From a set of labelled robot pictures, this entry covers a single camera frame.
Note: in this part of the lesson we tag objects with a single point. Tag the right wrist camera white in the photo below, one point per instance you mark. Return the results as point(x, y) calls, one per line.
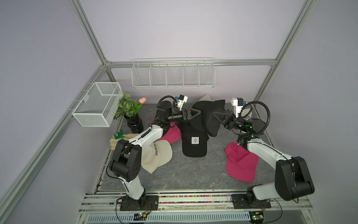
point(238, 104)

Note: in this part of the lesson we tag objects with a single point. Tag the green circuit board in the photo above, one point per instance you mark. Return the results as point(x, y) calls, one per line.
point(256, 217)
point(139, 216)

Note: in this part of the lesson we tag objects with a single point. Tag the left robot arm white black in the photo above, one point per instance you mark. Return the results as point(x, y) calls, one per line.
point(126, 162)

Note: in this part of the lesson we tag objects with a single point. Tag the small green toy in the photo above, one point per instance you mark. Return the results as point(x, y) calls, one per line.
point(119, 135)

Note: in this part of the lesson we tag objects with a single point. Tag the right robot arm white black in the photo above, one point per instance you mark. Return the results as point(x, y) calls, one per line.
point(292, 176)

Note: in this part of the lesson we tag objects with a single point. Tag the white slotted cable duct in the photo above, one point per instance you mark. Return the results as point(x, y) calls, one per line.
point(169, 217)

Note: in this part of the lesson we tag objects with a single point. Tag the green artificial plant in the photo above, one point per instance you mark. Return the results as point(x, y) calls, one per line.
point(127, 107)

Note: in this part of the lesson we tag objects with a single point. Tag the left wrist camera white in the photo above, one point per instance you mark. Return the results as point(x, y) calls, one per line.
point(182, 100)

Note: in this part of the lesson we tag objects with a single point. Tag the cream cap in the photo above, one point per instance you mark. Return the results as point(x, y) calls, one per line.
point(206, 98)
point(247, 113)
point(156, 155)

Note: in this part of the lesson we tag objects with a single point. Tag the black cap with white label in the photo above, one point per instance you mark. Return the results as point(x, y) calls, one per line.
point(194, 142)

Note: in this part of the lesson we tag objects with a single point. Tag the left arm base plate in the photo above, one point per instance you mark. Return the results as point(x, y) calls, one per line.
point(145, 203)

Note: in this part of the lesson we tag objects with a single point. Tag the pink cap right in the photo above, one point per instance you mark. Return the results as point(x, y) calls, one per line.
point(241, 163)

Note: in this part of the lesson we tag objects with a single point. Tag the pink cap left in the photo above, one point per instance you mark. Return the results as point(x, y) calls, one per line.
point(172, 135)

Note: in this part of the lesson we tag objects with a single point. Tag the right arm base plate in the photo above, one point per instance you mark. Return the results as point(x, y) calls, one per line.
point(248, 201)

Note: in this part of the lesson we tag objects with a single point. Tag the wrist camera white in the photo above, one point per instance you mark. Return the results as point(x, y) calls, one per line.
point(238, 104)
point(182, 100)

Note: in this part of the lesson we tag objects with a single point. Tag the long white wire shelf basket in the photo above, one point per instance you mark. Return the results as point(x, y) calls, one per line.
point(185, 72)

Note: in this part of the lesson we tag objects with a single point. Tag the pink tulip flower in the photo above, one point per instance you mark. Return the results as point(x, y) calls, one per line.
point(142, 100)

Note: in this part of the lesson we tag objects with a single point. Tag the cream cap front left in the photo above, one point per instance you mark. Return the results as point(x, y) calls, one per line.
point(156, 155)

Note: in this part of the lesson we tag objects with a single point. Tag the cream cap back right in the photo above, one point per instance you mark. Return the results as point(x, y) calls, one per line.
point(247, 113)

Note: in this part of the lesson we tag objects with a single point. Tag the green circuit board right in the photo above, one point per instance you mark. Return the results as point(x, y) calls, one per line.
point(256, 217)

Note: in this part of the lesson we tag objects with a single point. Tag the pink cap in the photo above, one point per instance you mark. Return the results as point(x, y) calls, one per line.
point(172, 135)
point(241, 163)

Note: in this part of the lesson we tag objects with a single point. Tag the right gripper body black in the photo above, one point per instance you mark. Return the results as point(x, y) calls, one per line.
point(234, 123)

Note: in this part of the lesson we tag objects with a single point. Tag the cream cap back centre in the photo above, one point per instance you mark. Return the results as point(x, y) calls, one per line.
point(206, 98)

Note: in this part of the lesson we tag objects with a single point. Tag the black plant pot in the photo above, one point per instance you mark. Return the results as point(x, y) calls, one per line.
point(135, 123)

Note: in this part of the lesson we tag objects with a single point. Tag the green circuit board left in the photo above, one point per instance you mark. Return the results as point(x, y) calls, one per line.
point(139, 216)

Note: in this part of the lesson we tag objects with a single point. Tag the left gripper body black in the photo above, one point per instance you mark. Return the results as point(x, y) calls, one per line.
point(179, 116)

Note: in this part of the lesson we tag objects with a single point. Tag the white wire cube basket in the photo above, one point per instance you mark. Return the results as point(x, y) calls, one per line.
point(98, 106)

